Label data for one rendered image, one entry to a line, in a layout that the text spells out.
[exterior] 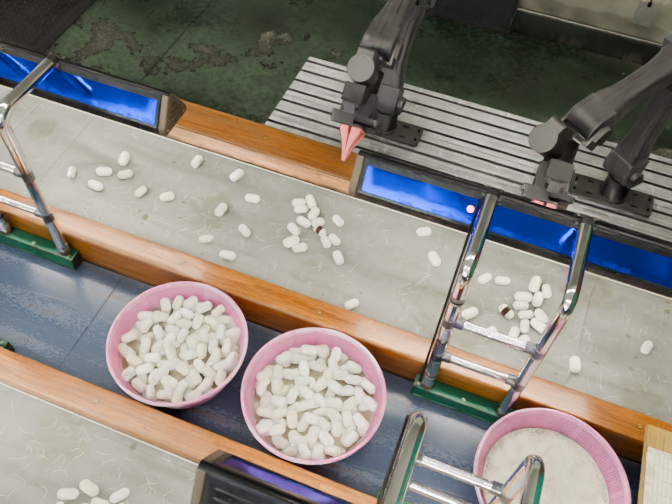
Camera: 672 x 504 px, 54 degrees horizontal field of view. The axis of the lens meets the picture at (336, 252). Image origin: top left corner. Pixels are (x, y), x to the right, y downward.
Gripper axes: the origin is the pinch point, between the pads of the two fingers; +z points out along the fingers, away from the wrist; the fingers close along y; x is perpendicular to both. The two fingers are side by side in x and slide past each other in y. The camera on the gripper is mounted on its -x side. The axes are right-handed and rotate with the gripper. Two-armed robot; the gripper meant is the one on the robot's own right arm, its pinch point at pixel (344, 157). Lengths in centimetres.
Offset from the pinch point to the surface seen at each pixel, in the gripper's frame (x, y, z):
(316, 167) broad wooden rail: 9.0, -7.5, 3.8
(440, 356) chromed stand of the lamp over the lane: -24, 33, 30
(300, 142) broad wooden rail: 12.9, -14.1, -0.9
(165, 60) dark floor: 132, -119, -24
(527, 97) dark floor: 159, 35, -55
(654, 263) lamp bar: -32, 59, 3
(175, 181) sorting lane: 1.3, -36.7, 16.7
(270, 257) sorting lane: -5.9, -7.6, 25.3
